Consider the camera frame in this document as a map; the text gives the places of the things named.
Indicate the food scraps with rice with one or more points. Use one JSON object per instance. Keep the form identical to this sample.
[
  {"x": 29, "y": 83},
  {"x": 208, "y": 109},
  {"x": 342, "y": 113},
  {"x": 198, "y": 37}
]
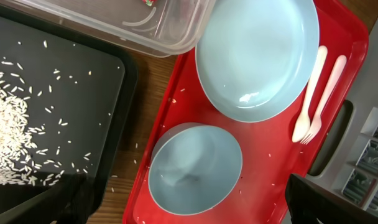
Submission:
[{"x": 17, "y": 166}]

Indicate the small blue bowl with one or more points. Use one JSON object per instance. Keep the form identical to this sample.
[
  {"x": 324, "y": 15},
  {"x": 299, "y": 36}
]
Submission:
[{"x": 193, "y": 168}]

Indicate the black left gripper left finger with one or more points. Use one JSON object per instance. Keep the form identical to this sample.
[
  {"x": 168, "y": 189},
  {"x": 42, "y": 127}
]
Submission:
[{"x": 68, "y": 201}]

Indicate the black waste tray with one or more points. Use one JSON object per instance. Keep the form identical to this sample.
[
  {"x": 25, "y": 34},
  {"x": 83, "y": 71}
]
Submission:
[{"x": 81, "y": 90}]

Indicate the clear plastic bin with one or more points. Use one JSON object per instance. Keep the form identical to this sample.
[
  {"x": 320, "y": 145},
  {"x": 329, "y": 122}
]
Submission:
[{"x": 169, "y": 27}]

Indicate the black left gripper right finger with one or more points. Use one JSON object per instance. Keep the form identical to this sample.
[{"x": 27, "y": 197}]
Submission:
[{"x": 309, "y": 203}]

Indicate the light blue plate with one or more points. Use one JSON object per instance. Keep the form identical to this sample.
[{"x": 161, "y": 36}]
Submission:
[{"x": 255, "y": 57}]

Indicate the red plastic tray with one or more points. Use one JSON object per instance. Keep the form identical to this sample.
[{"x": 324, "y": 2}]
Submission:
[{"x": 269, "y": 155}]

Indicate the white plastic spoon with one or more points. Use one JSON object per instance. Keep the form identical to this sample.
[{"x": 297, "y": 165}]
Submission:
[{"x": 303, "y": 122}]

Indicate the white plastic fork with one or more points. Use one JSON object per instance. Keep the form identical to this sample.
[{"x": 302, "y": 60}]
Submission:
[{"x": 331, "y": 83}]

